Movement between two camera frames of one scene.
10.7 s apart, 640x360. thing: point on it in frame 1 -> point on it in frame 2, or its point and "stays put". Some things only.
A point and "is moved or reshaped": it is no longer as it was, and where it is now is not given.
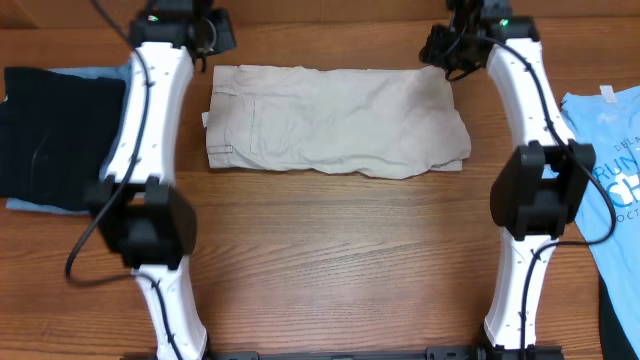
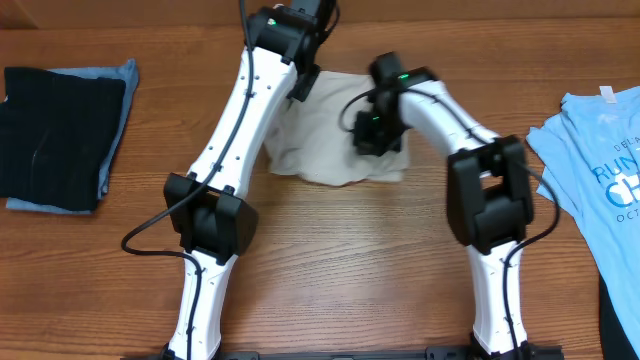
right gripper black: x=439 y=51 -> x=368 y=136
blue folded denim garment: x=119 y=72 stays put
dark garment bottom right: x=616 y=344 stays put
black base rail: x=430 y=353 stays put
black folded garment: x=57 y=133 stays put
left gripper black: x=223 y=22 -> x=304 y=88
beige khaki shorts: x=376 y=124 is moved or reshaped
